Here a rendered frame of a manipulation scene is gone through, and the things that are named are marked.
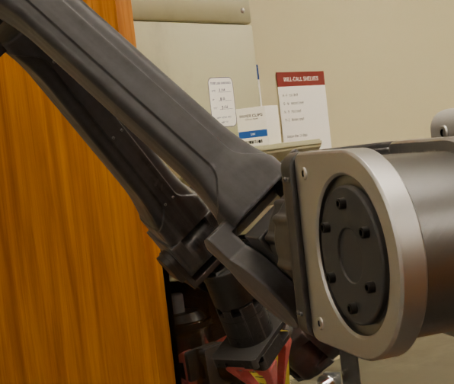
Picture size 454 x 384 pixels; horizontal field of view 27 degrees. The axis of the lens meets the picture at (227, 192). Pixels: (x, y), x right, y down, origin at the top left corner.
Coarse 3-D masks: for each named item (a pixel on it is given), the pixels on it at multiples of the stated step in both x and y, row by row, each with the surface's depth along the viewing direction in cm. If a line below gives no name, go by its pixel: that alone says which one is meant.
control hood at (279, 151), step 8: (272, 144) 145; (280, 144) 145; (288, 144) 146; (296, 144) 147; (304, 144) 149; (312, 144) 151; (320, 144) 152; (264, 152) 141; (272, 152) 143; (280, 152) 145; (288, 152) 146; (280, 160) 146; (176, 176) 130
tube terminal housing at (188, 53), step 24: (144, 24) 139; (168, 24) 143; (192, 24) 147; (216, 24) 152; (240, 24) 157; (144, 48) 139; (168, 48) 143; (192, 48) 147; (216, 48) 152; (240, 48) 156; (168, 72) 143; (192, 72) 147; (216, 72) 151; (240, 72) 156; (192, 96) 147; (240, 96) 156
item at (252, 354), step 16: (256, 304) 115; (224, 320) 115; (240, 320) 114; (256, 320) 115; (272, 320) 119; (240, 336) 115; (256, 336) 115; (272, 336) 116; (224, 352) 116; (240, 352) 115; (256, 352) 114; (256, 368) 113
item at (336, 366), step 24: (168, 288) 134; (192, 288) 132; (168, 312) 135; (192, 312) 133; (216, 312) 130; (192, 336) 133; (216, 336) 131; (312, 336) 122; (192, 360) 134; (312, 360) 123; (336, 360) 121
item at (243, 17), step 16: (144, 0) 140; (160, 0) 142; (176, 0) 145; (192, 0) 148; (208, 0) 151; (224, 0) 154; (240, 0) 157; (144, 16) 139; (160, 16) 142; (176, 16) 145; (192, 16) 148; (208, 16) 150; (224, 16) 154; (240, 16) 157
